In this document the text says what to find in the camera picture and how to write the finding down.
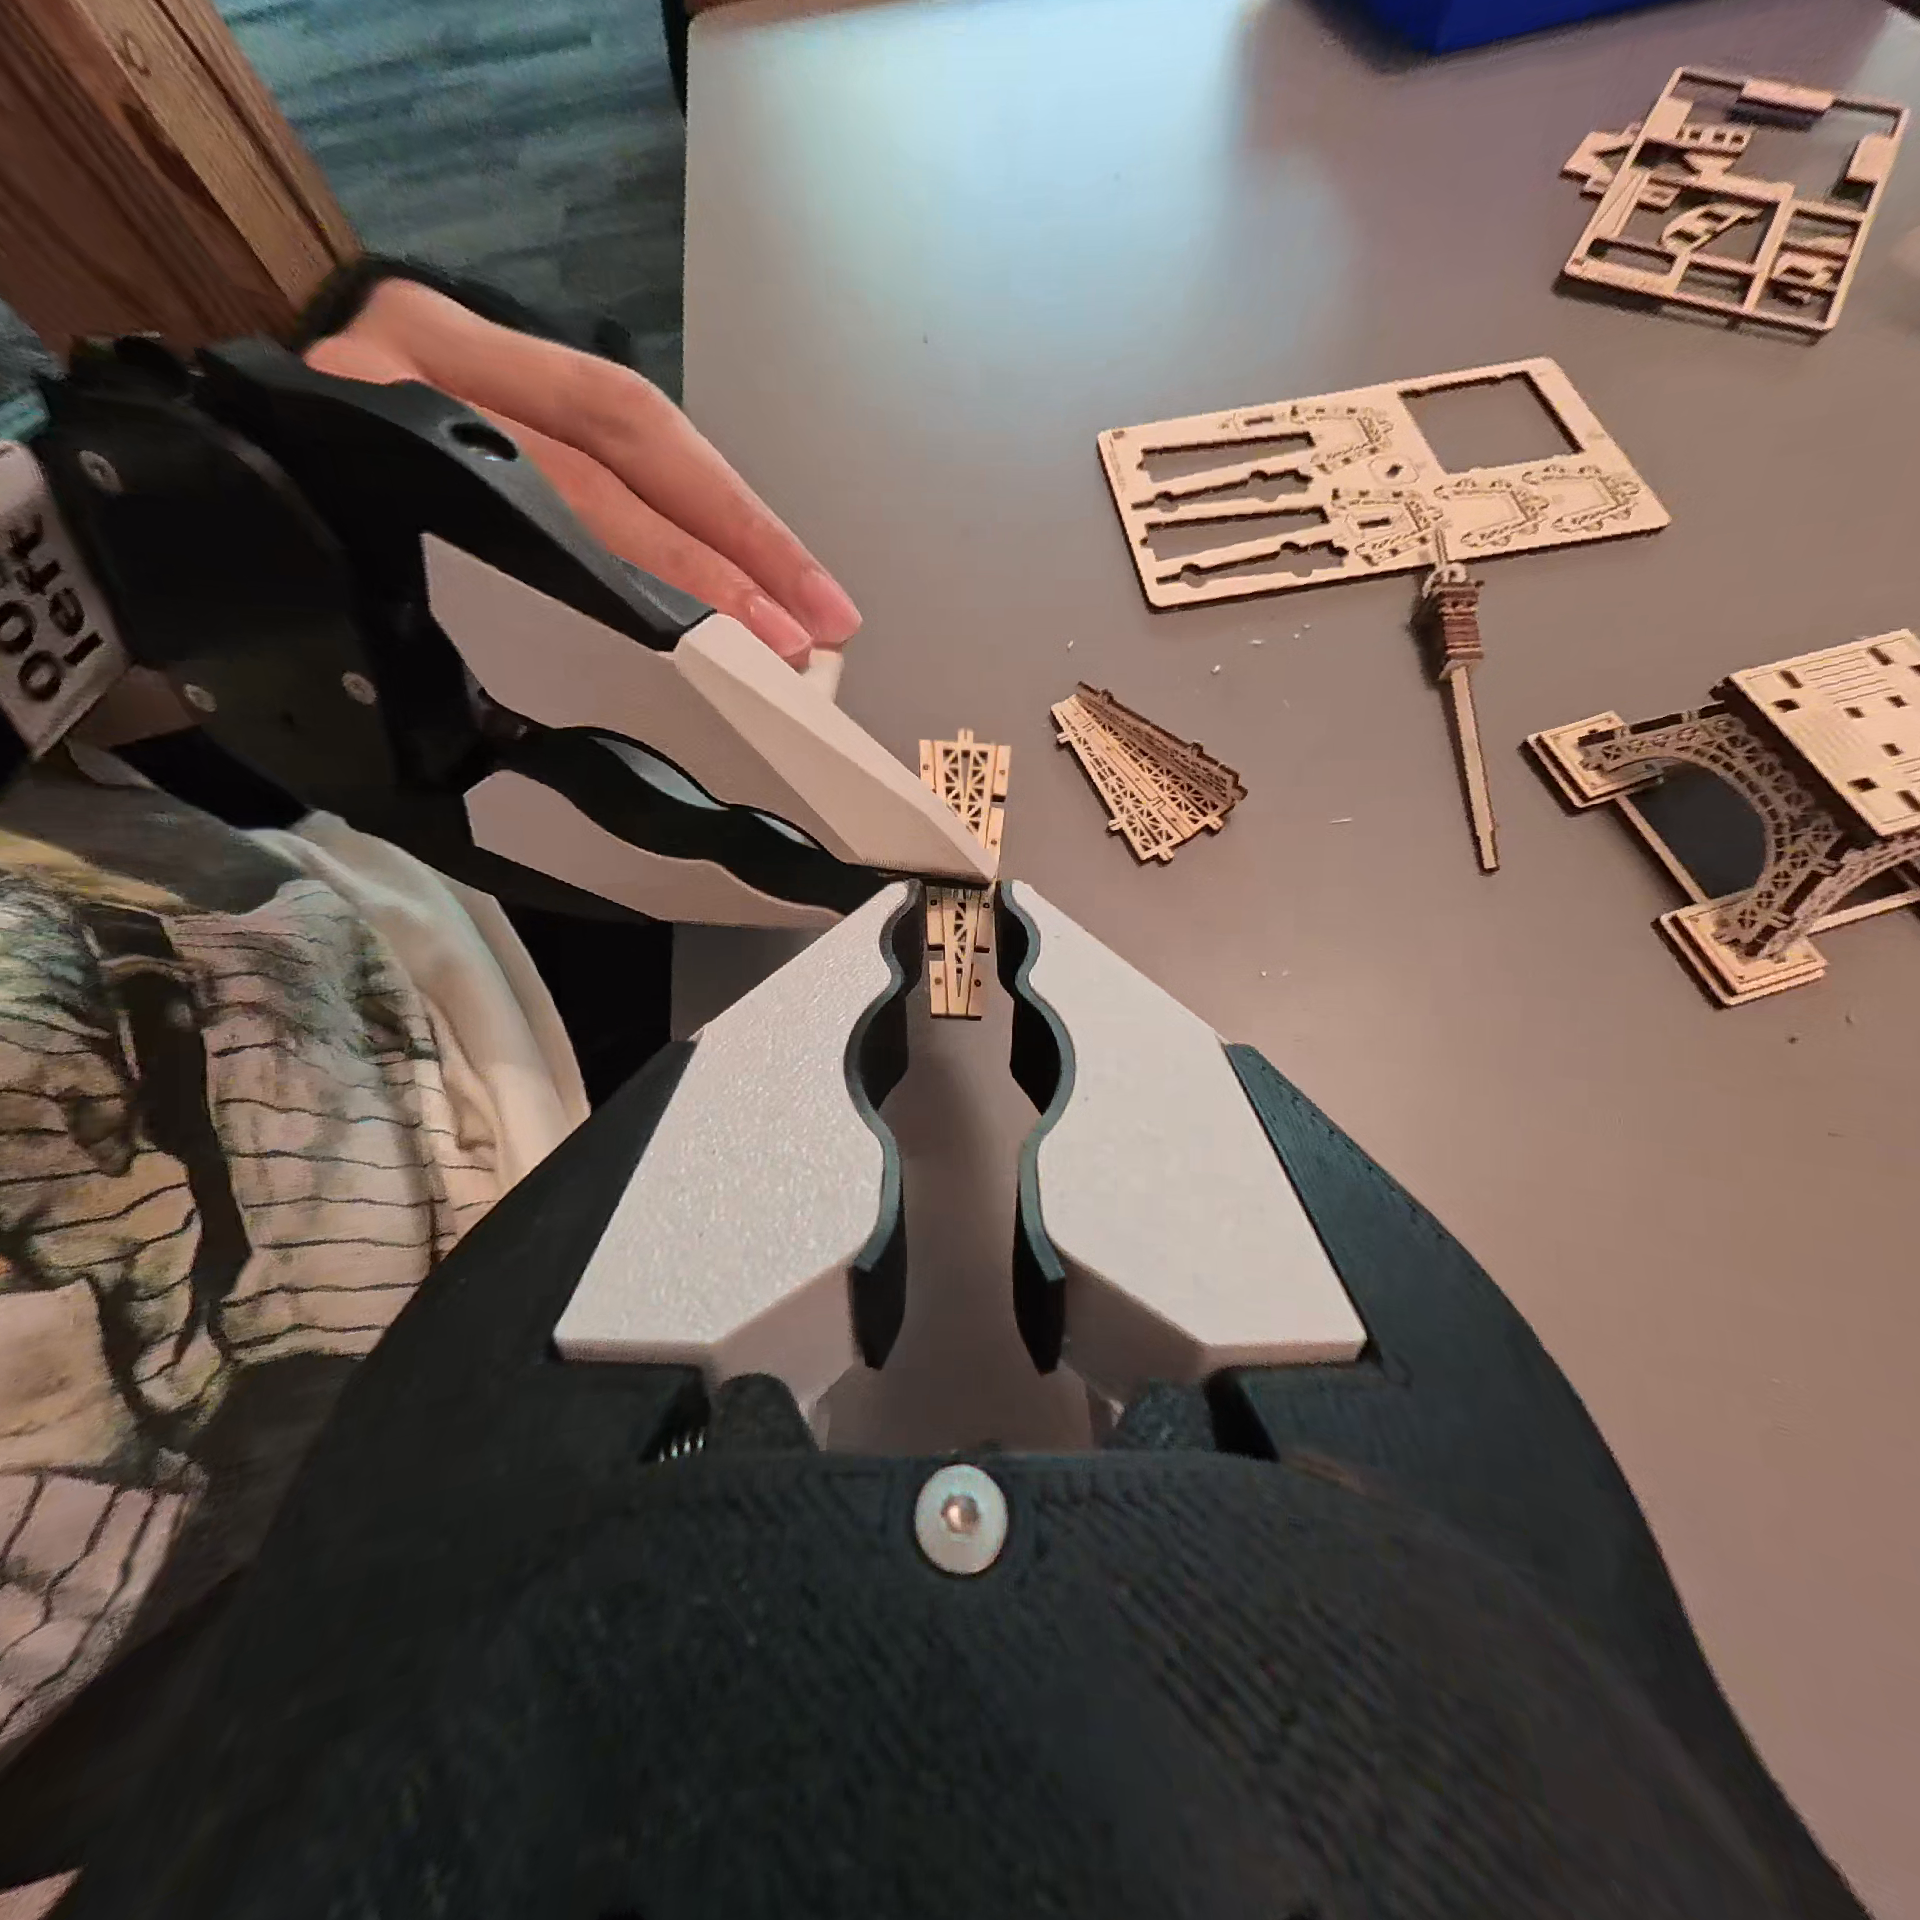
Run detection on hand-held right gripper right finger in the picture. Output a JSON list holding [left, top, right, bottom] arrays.
[[997, 881, 1371, 1443]]

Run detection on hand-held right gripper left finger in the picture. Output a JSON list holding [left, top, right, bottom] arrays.
[[550, 881, 922, 1453]]

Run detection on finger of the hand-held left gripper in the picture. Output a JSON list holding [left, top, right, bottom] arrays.
[[423, 533, 1002, 881], [461, 725, 890, 928]]

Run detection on narrow wooden lattice panel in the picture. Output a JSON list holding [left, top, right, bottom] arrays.
[[914, 731, 1017, 1025]]

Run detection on wooden lattice tower section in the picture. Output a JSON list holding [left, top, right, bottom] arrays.
[[1049, 687, 1247, 867]]

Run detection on grey desk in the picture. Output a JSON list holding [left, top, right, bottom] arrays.
[[667, 0, 1920, 1920]]

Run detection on person's left hand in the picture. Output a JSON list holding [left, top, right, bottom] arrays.
[[305, 281, 866, 663]]

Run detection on black pants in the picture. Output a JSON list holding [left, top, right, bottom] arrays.
[[495, 896, 693, 1120]]

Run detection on wooden cabinet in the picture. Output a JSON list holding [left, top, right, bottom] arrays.
[[0, 0, 361, 354]]

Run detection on cream printed shirt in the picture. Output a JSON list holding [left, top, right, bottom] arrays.
[[0, 299, 587, 1759]]

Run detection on wooden tower spire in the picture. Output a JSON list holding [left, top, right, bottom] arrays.
[[1410, 525, 1501, 876]]

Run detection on wooden punch-out parts sheet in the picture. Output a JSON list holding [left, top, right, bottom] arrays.
[[1098, 357, 1671, 611]]

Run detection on wooden tower base model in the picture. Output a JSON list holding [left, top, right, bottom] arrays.
[[1525, 632, 1920, 1009]]

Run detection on blue box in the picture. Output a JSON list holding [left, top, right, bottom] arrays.
[[1319, 0, 1667, 55]]

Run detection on emptied wooden parts frame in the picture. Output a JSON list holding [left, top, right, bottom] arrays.
[[1558, 64, 1910, 345]]

